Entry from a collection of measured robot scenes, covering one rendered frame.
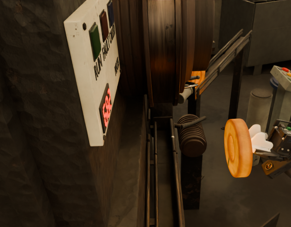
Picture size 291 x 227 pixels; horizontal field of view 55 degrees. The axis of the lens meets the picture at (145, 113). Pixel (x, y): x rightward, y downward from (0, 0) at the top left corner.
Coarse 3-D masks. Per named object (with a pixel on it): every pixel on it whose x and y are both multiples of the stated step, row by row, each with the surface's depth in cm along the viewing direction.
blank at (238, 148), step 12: (228, 120) 75; (240, 120) 72; (228, 132) 76; (240, 132) 68; (228, 144) 78; (240, 144) 67; (228, 156) 77; (240, 156) 67; (252, 156) 67; (240, 168) 68
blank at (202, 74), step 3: (192, 72) 132; (195, 72) 134; (198, 72) 141; (201, 72) 140; (204, 72) 143; (192, 75) 132; (195, 75) 135; (201, 75) 141; (204, 75) 144; (201, 78) 142; (192, 81) 134; (195, 81) 137; (198, 81) 142; (201, 81) 143; (198, 84) 141; (195, 87) 139
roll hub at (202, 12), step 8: (200, 0) 62; (208, 0) 62; (200, 8) 62; (208, 8) 62; (200, 16) 63; (208, 16) 63; (200, 24) 63; (208, 24) 63; (200, 32) 64; (208, 32) 64; (200, 40) 65; (208, 40) 65; (200, 48) 67; (208, 48) 67; (200, 56) 68; (208, 56) 68; (200, 64) 71; (208, 64) 72
